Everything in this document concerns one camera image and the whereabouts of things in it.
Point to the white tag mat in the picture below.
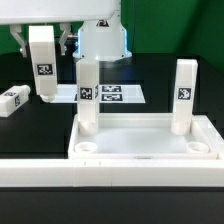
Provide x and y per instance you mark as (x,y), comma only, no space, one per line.
(67,93)

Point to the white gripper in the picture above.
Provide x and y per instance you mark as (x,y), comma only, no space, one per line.
(17,12)

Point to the white fence bar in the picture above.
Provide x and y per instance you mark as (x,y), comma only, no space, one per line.
(217,142)
(110,173)

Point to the white right fence bar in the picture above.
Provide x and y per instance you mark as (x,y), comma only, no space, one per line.
(217,142)

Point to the white desk top tray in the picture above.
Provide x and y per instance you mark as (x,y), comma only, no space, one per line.
(141,136)

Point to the white front fence bar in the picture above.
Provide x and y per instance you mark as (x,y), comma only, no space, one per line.
(110,173)

